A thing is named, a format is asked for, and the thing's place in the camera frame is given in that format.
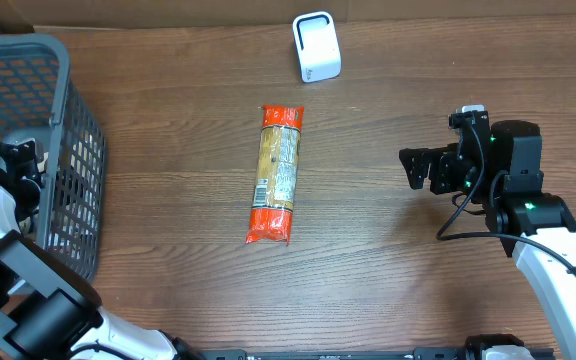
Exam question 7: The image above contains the orange spaghetti pasta package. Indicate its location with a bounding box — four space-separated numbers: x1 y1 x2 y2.
246 105 304 244

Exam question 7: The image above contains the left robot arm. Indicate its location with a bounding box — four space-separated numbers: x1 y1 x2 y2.
0 168 202 359

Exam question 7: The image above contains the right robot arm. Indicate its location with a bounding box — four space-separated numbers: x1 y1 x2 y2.
399 105 576 359

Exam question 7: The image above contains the white barcode scanner stand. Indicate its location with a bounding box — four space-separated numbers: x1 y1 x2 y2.
292 11 342 83

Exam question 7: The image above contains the grey plastic mesh basket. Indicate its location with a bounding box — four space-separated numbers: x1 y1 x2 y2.
0 34 107 286

